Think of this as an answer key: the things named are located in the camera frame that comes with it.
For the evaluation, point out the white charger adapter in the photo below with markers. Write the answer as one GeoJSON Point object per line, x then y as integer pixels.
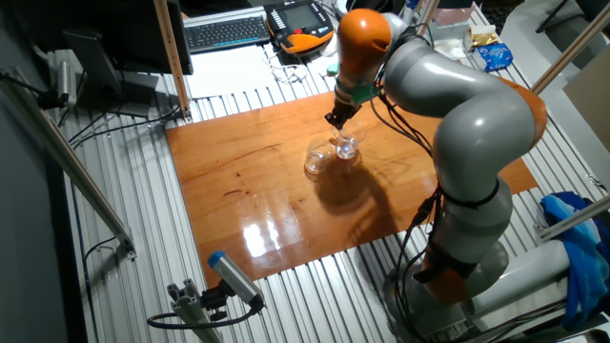
{"type": "Point", "coordinates": [300, 72]}

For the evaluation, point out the brown flat panel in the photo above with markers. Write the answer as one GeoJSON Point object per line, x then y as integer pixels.
{"type": "Point", "coordinates": [591, 95]}

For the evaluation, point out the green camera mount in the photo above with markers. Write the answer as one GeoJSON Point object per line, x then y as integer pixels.
{"type": "Point", "coordinates": [364, 93]}

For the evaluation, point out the pale grey box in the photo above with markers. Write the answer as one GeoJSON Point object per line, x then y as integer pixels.
{"type": "Point", "coordinates": [445, 31]}

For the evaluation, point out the black round spool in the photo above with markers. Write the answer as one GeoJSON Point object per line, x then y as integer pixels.
{"type": "Point", "coordinates": [372, 5]}

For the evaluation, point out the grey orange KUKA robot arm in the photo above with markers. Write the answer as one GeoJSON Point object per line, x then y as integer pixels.
{"type": "Point", "coordinates": [476, 124]}

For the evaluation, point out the small white paper sheet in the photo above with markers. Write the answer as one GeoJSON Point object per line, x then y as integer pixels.
{"type": "Point", "coordinates": [324, 64]}

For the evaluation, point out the blue cloth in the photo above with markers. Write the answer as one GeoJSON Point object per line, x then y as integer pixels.
{"type": "Point", "coordinates": [581, 267]}

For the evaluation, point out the large white paper sheet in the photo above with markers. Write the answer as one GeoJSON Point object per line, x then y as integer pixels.
{"type": "Point", "coordinates": [229, 71]}

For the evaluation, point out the black monitor with stand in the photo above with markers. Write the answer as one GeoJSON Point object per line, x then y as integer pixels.
{"type": "Point", "coordinates": [138, 38]}

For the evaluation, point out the black camera clamp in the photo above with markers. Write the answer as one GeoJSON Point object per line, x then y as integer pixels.
{"type": "Point", "coordinates": [214, 301]}

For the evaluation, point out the pink box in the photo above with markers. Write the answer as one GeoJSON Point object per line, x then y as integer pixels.
{"type": "Point", "coordinates": [453, 14]}

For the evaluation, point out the white crumpled tissue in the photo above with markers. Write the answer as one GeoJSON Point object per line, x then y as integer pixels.
{"type": "Point", "coordinates": [449, 48]}

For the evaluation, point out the clear glass tumbler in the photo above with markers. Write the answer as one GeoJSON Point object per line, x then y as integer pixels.
{"type": "Point", "coordinates": [315, 162]}

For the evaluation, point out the slanted aluminium frame beam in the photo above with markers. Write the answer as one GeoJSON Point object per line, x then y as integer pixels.
{"type": "Point", "coordinates": [572, 47]}

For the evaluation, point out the short aluminium frame beam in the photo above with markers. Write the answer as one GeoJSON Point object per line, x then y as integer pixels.
{"type": "Point", "coordinates": [572, 219]}

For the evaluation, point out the wooden board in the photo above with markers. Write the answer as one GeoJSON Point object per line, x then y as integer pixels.
{"type": "Point", "coordinates": [248, 200]}

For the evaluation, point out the blue tissue pack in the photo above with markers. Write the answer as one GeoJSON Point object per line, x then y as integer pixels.
{"type": "Point", "coordinates": [493, 56]}

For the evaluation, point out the black keyboard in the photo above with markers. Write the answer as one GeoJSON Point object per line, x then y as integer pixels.
{"type": "Point", "coordinates": [226, 33]}

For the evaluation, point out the short aluminium profile piece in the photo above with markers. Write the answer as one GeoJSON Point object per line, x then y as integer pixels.
{"type": "Point", "coordinates": [190, 309]}

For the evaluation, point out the long aluminium frame beam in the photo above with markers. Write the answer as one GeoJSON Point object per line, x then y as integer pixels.
{"type": "Point", "coordinates": [71, 162]}

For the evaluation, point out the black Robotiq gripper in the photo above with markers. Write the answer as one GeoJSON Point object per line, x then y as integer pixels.
{"type": "Point", "coordinates": [344, 112]}

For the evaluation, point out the orange black teach pendant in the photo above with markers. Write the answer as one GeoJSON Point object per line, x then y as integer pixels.
{"type": "Point", "coordinates": [300, 40]}

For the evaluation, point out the silver camera with blue cap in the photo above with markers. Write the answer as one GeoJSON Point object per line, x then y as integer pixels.
{"type": "Point", "coordinates": [233, 278]}

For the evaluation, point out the gold foil packet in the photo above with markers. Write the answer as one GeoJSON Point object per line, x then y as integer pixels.
{"type": "Point", "coordinates": [481, 35]}

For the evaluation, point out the small silver camera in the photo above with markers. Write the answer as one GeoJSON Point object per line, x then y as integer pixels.
{"type": "Point", "coordinates": [67, 83]}

